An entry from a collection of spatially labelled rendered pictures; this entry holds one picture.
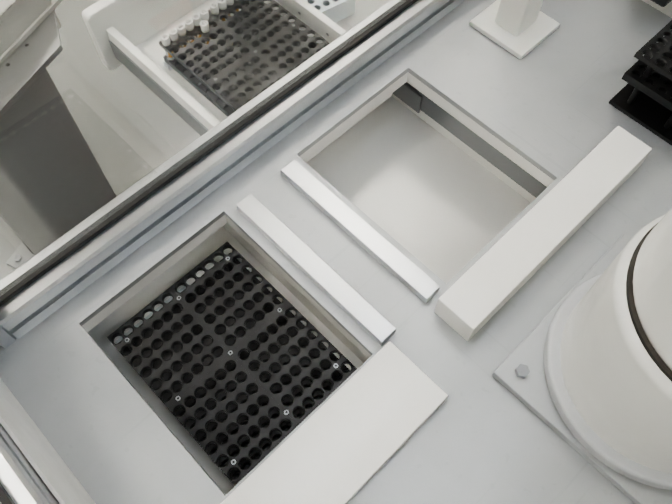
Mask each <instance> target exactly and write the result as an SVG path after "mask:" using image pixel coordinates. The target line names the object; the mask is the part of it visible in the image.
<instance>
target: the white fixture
mask: <svg viewBox="0 0 672 504"><path fill-rule="evenodd" d="M542 3H543V0H496V1H495V2H494V3H493V4H491V5H490V6H489V7H487V8H486V9H485V10H484V11H482V12H481V13H480V14H478V15H477V16H476V17H475V18H473V19H472V20H471V21H470V23H469V25H470V26H471V27H473V28H474V29H476V30H477V31H479V32H480V33H482V34H483V35H485V36H486V37H488V38H489V39H490V40H492V41H493V42H495V43H496V44H498V45H499V46H501V47H502V48H504V49H505V50H507V51H508V52H510V53H511V54H512V55H514V56H515V57H517V58H518V59H522V58H523V57H524V56H526V55H527V54H528V53H529V52H530V51H532V50H533V49H534V48H535V47H536V46H538V45H539V44H540V43H541V42H542V41H543V40H545V39H546V38H547V37H548V36H549V35H551V34H552V33H553V32H554V31H555V30H557V29H558V28H559V26H560V23H558V22H557V21H555V20H554V19H552V18H551V17H549V16H547V15H546V14H544V13H543V12H541V11H540V8H541V6H542Z"/></svg>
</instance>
